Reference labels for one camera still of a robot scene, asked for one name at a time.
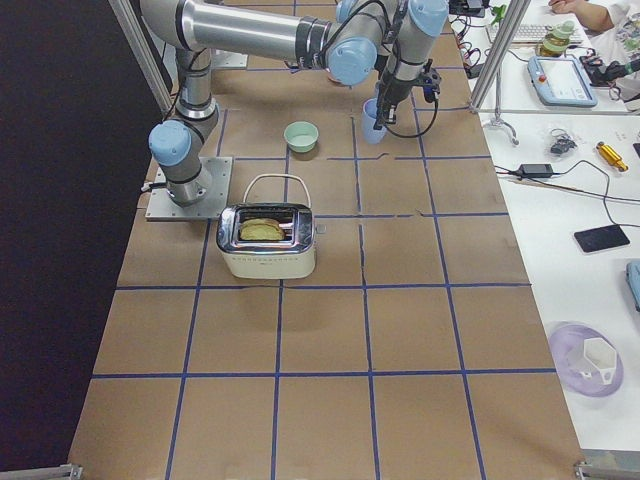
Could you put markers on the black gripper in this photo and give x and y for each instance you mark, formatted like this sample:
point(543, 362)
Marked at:
point(392, 91)

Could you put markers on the blue cup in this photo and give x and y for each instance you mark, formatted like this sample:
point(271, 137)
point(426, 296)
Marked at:
point(368, 122)

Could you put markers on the pink bowl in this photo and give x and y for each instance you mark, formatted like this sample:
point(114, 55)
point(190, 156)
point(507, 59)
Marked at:
point(334, 80)

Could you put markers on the mint green bowl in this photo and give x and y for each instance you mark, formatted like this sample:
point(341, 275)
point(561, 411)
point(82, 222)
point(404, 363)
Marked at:
point(301, 136)

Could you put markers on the white keyboard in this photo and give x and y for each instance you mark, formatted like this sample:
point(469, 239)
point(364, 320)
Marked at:
point(534, 33)

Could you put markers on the black power adapter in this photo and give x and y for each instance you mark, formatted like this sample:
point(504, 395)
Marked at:
point(535, 171)

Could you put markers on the blue teach pendant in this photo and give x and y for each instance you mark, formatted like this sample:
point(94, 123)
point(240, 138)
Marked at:
point(561, 82)

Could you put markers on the toast slice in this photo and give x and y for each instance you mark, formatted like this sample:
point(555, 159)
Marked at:
point(261, 229)

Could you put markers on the cream toaster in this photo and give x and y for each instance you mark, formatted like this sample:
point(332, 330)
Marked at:
point(291, 258)

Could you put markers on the yellow cylinder tool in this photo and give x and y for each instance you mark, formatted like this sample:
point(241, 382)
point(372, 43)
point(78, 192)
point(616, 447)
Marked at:
point(612, 158)

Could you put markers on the black smartphone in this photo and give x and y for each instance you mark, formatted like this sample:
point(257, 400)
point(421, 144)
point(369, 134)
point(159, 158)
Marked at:
point(601, 238)

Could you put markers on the purple plate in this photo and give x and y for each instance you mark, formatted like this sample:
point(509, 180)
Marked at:
point(565, 343)

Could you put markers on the white hexagonal cup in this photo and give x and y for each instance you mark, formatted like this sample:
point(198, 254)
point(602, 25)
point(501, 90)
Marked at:
point(598, 358)

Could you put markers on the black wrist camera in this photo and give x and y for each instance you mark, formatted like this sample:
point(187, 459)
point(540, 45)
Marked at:
point(431, 85)

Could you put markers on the aluminium frame post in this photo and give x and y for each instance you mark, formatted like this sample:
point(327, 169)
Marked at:
point(508, 25)

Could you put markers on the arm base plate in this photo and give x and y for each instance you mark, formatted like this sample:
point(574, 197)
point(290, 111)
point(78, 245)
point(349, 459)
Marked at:
point(198, 200)
point(225, 60)

